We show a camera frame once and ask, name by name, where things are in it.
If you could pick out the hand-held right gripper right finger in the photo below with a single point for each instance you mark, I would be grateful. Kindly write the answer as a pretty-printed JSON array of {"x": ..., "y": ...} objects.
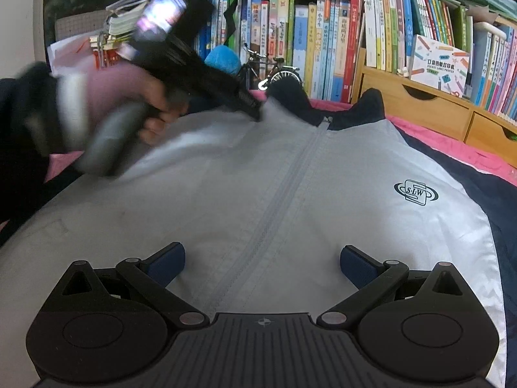
[{"x": 355, "y": 262}]

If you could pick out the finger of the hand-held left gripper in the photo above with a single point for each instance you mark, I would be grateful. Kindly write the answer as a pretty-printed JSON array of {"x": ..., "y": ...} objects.
[{"x": 246, "y": 105}]

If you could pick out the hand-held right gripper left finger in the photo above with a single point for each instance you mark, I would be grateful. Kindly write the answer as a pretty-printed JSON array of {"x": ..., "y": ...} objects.
[{"x": 165, "y": 262}]

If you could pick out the white and navy jacket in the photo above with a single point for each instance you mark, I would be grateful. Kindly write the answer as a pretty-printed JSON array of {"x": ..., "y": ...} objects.
[{"x": 282, "y": 218}]

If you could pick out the person's left forearm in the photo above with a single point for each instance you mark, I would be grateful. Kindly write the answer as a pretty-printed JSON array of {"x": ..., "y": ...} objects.
[{"x": 24, "y": 137}]

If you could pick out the person's left hand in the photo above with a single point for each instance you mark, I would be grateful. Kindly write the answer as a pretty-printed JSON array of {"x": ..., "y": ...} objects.
[{"x": 159, "y": 93}]

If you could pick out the small round blue plush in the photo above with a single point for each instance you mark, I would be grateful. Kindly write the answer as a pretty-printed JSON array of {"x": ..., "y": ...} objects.
[{"x": 222, "y": 58}]

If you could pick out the model bicycle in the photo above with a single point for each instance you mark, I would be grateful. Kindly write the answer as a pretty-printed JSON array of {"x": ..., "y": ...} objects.
[{"x": 278, "y": 74}]

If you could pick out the stack of papers and booklets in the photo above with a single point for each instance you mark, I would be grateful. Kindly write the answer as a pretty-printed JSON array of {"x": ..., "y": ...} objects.
[{"x": 129, "y": 12}]

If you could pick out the red plastic crate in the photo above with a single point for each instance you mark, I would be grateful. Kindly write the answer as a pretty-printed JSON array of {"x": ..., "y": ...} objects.
[{"x": 106, "y": 57}]

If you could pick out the row of colourful books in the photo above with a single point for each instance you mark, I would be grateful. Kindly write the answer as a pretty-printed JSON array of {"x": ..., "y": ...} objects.
[{"x": 323, "y": 40}]

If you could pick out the white paper bag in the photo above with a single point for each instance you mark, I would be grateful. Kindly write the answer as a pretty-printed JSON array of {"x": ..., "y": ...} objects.
[{"x": 70, "y": 54}]

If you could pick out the pink bunny print blanket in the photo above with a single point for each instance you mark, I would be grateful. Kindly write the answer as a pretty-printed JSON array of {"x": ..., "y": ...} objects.
[{"x": 484, "y": 161}]

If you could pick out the wooden drawer organizer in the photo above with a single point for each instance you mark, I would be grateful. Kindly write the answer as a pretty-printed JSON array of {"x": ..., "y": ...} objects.
[{"x": 428, "y": 109}]

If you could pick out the white label printer box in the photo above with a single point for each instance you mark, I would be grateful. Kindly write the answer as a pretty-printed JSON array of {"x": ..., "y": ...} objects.
[{"x": 438, "y": 66}]

